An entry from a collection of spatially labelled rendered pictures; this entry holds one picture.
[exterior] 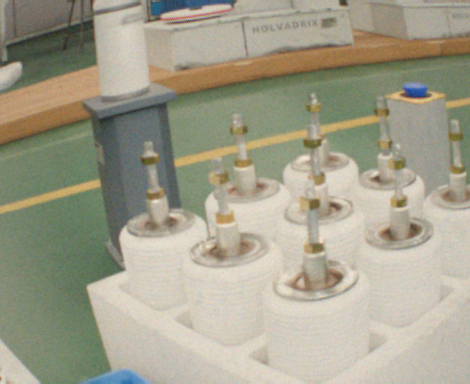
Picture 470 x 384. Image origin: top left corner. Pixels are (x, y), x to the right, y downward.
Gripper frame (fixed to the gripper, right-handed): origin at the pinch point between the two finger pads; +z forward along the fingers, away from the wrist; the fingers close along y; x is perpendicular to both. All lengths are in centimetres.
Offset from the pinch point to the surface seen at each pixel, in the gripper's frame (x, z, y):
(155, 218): 30.3, -3.2, 22.3
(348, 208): 50, -5, 24
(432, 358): 58, 4, 41
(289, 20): 66, 14, -204
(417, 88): 64, -12, 1
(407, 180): 59, -6, 18
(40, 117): -30, 39, -156
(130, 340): 26.8, 9.4, 27.8
